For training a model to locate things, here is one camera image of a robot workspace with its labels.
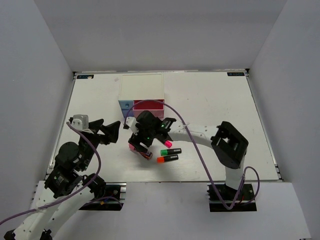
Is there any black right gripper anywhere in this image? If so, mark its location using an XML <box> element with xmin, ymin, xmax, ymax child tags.
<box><xmin>129</xmin><ymin>122</ymin><xmax>157</xmax><ymax>154</ymax></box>

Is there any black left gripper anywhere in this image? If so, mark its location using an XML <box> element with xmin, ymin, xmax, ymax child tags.
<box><xmin>80</xmin><ymin>118</ymin><xmax>122</xmax><ymax>170</ymax></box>

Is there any pink drawer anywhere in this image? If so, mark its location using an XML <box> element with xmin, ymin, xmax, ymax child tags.
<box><xmin>133</xmin><ymin>99</ymin><xmax>165</xmax><ymax>119</ymax></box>

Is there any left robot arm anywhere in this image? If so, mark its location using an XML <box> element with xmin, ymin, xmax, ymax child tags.
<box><xmin>4</xmin><ymin>115</ymin><xmax>121</xmax><ymax>240</ymax></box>

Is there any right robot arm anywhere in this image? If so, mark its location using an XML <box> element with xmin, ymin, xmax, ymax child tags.
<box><xmin>124</xmin><ymin>110</ymin><xmax>249</xmax><ymax>200</ymax></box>

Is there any orange highlighter marker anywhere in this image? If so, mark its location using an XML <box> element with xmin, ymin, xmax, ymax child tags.
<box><xmin>156</xmin><ymin>154</ymin><xmax>179</xmax><ymax>164</ymax></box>

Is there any pink highlighter marker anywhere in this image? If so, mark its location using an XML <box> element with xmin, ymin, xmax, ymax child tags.
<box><xmin>157</xmin><ymin>138</ymin><xmax>173</xmax><ymax>148</ymax></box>

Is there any green highlighter marker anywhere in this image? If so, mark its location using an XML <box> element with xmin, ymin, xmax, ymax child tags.
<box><xmin>160</xmin><ymin>148</ymin><xmax>182</xmax><ymax>156</ymax></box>

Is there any left table label sticker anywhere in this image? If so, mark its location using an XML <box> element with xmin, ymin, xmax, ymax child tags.
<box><xmin>76</xmin><ymin>74</ymin><xmax>94</xmax><ymax>79</ymax></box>

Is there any table label sticker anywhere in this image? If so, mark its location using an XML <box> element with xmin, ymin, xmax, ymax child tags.
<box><xmin>76</xmin><ymin>74</ymin><xmax>94</xmax><ymax>79</ymax></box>
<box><xmin>227</xmin><ymin>72</ymin><xmax>245</xmax><ymax>77</ymax></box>

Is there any cream drawer cabinet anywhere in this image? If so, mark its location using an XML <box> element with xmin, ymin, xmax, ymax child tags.
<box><xmin>118</xmin><ymin>73</ymin><xmax>165</xmax><ymax>101</ymax></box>

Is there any right table label sticker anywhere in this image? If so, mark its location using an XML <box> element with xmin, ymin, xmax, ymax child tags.
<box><xmin>227</xmin><ymin>72</ymin><xmax>245</xmax><ymax>77</ymax></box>

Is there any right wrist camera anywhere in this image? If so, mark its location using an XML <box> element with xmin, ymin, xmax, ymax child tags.
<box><xmin>123</xmin><ymin>117</ymin><xmax>139</xmax><ymax>135</ymax></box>

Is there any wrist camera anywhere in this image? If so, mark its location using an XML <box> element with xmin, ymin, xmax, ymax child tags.
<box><xmin>70</xmin><ymin>114</ymin><xmax>89</xmax><ymax>131</ymax></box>
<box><xmin>123</xmin><ymin>117</ymin><xmax>139</xmax><ymax>135</ymax></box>

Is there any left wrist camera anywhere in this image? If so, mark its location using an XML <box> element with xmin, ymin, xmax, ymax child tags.
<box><xmin>70</xmin><ymin>114</ymin><xmax>89</xmax><ymax>131</ymax></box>

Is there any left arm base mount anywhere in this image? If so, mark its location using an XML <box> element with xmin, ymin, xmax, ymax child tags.
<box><xmin>80</xmin><ymin>183</ymin><xmax>127</xmax><ymax>211</ymax></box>

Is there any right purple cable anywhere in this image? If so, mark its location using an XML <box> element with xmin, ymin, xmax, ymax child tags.
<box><xmin>124</xmin><ymin>99</ymin><xmax>261</xmax><ymax>210</ymax></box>

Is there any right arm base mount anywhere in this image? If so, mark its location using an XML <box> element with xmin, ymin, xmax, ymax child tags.
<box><xmin>207</xmin><ymin>183</ymin><xmax>257</xmax><ymax>213</ymax></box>

